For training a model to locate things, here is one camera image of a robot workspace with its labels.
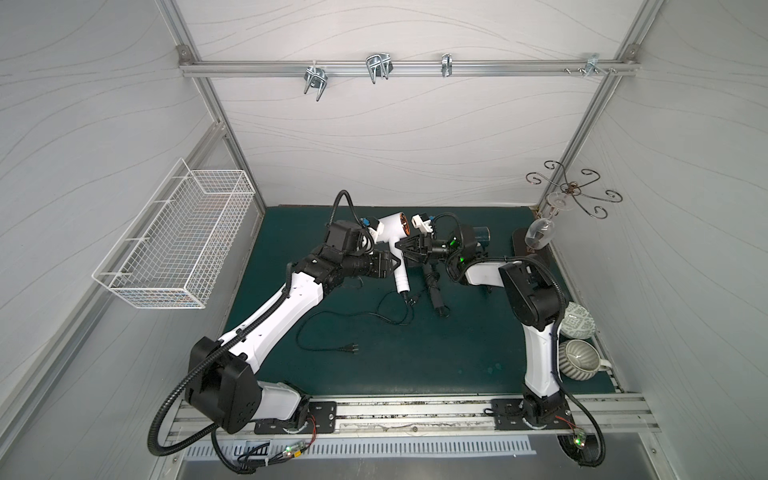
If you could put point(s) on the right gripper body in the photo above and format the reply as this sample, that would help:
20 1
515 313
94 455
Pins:
424 246

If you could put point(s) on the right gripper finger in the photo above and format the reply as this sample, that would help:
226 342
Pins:
412 242
414 257

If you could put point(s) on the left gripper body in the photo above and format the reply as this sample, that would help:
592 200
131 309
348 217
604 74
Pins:
385 264

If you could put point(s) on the white hair dryer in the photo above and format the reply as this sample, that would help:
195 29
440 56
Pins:
390 230

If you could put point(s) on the grey hair dryer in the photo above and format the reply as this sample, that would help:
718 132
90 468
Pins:
431 279

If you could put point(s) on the green hair dryer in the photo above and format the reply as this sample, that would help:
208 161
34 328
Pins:
481 235

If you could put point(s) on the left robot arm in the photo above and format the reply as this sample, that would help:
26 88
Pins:
221 382

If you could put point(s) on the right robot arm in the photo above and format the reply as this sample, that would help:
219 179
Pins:
539 304

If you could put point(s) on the green table mat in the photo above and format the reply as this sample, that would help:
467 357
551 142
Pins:
363 339

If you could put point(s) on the black ornate jewelry stand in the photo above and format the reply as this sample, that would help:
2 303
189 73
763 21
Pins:
566 194

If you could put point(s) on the metal hook clamp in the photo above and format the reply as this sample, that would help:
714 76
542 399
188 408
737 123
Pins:
379 65
591 67
446 65
315 78

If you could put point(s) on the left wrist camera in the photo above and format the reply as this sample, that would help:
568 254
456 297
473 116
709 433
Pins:
376 230

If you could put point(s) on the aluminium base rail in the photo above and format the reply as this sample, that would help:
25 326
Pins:
458 415

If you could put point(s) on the white slotted cable duct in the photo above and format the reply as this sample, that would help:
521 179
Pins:
375 447

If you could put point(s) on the white wire basket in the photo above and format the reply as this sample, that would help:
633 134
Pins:
170 255

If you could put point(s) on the aluminium top rail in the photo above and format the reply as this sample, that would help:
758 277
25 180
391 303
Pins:
401 68

